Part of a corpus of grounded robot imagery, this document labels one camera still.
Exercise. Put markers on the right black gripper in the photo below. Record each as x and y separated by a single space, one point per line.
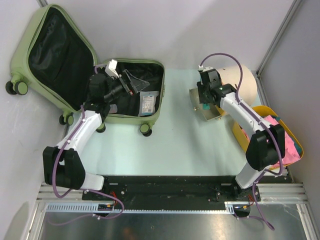
202 100

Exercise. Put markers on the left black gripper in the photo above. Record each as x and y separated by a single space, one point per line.
134 84

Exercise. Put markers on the teal fabric garment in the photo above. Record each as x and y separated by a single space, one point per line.
296 145

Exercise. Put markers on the green hard-shell suitcase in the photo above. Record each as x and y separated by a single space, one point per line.
56 60

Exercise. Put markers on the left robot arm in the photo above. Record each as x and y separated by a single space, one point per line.
62 164

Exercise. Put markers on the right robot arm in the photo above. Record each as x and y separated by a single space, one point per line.
266 140

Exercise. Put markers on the white labelled packet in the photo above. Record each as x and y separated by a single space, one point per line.
147 104

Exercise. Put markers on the clear plastic bottle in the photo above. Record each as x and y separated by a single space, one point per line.
113 109

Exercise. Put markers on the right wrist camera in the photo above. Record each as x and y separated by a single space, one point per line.
202 69

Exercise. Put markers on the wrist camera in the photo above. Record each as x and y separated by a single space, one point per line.
202 69
110 68

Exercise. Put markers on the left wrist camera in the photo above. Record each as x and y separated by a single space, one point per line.
110 68

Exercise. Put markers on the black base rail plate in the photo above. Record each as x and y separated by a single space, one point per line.
174 192

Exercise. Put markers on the white slotted cable duct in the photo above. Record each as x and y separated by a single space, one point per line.
226 207

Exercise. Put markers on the left corner aluminium post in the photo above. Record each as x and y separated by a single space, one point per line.
42 3

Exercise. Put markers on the corner aluminium post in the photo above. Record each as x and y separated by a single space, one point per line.
294 8
42 3

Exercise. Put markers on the right corner aluminium post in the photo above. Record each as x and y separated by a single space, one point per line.
294 8

